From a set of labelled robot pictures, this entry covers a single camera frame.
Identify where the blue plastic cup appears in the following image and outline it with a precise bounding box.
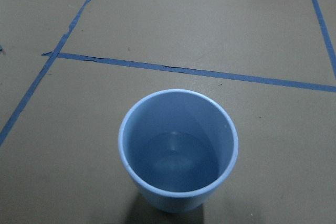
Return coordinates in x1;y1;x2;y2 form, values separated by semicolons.
118;89;239;213

